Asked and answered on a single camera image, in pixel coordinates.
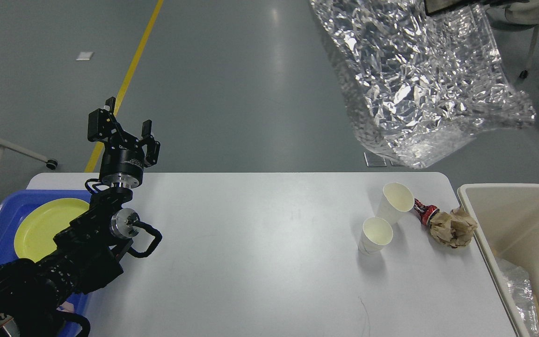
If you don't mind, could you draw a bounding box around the left metal floor plate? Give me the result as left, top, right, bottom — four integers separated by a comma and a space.
364, 152, 387, 167

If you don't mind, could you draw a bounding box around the pink mug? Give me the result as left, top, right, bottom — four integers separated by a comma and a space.
57, 301, 75, 313

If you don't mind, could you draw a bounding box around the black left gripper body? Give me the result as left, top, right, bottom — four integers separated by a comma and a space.
99, 143, 144, 188

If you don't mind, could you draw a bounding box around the white paper cup front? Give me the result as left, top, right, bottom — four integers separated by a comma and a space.
358, 217, 393, 255

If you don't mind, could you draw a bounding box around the clear silver foil bag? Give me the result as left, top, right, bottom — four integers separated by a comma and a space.
495, 257, 539, 337

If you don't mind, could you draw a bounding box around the crushed red soda can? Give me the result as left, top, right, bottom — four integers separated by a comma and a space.
413, 198, 440, 227

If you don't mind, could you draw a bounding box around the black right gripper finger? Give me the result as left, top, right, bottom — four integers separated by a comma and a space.
424, 0, 483, 16

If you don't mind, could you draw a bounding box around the silver foil wrapper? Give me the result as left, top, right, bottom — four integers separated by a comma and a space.
309, 0, 536, 169

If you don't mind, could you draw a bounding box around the blue plastic tray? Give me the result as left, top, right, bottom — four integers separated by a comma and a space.
0, 190, 92, 337

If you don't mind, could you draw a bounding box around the white chair top right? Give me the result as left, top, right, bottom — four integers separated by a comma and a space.
485, 0, 539, 79

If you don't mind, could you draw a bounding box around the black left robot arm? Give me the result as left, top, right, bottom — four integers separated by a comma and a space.
0, 97, 162, 337

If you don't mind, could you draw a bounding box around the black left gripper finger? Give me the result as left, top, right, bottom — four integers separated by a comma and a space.
139, 119, 160, 167
87, 97, 138, 147

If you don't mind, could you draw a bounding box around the small white cup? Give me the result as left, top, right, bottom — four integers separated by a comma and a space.
376, 182, 415, 225

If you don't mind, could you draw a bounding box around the beige plastic bin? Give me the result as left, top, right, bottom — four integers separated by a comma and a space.
457, 183, 539, 337

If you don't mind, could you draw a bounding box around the yellow plastic plate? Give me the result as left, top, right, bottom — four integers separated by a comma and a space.
14, 198, 88, 262

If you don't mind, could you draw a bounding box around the brown paper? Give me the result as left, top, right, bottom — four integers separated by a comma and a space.
429, 207, 478, 248

